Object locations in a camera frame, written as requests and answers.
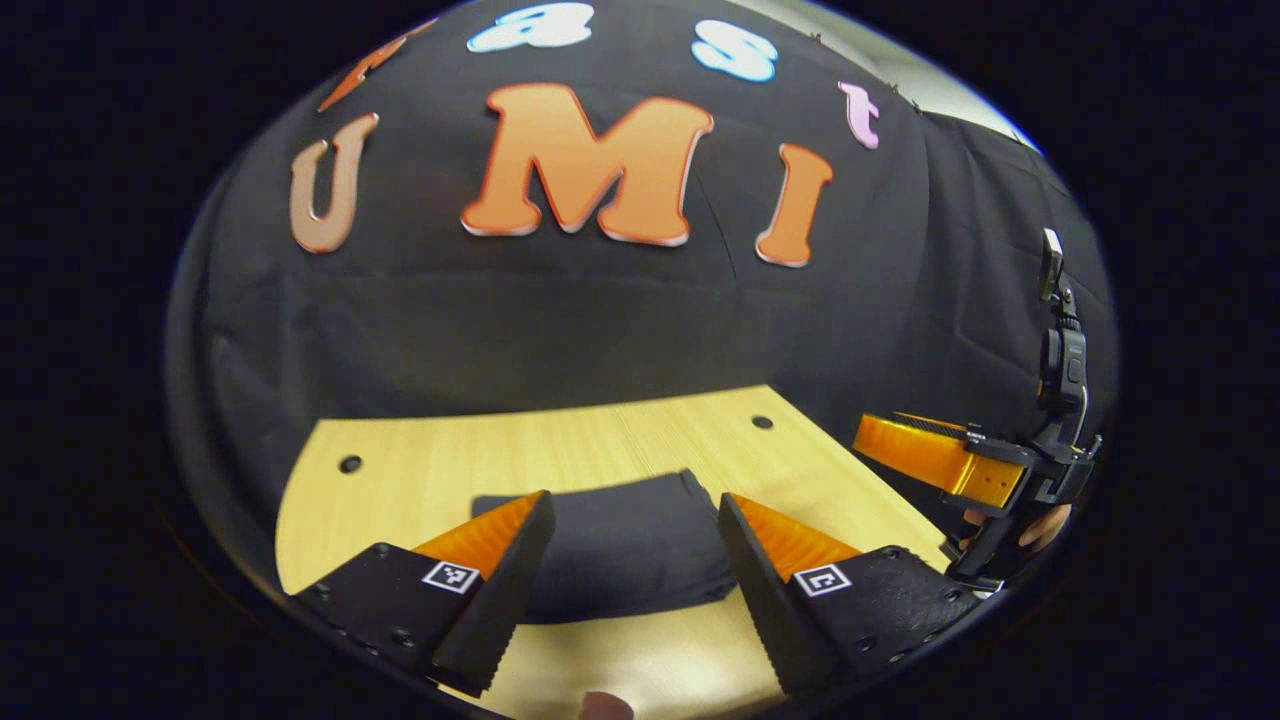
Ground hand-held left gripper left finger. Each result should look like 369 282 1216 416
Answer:
288 489 558 700

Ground dark blue jeans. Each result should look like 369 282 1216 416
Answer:
472 468 743 626

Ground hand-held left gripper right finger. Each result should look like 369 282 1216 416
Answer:
717 491 988 700

